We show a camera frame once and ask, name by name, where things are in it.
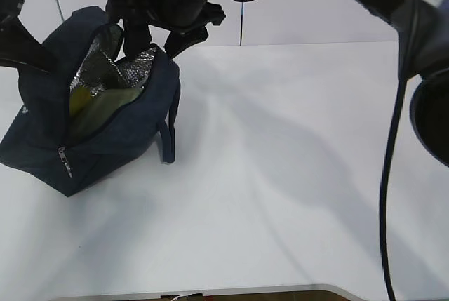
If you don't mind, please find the navy blue lunch bag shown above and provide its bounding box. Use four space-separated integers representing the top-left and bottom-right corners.
1 6 180 196

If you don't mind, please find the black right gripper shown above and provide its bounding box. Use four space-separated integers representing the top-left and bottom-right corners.
105 0 225 58

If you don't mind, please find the green lid glass food container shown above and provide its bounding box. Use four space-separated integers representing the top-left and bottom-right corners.
68 88 142 142

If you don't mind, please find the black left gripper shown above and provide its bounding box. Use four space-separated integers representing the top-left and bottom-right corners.
0 0 58 72

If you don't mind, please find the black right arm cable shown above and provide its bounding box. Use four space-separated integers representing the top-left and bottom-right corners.
220 0 422 301

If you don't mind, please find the yellow lemon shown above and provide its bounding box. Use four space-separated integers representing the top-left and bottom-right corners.
69 86 104 118

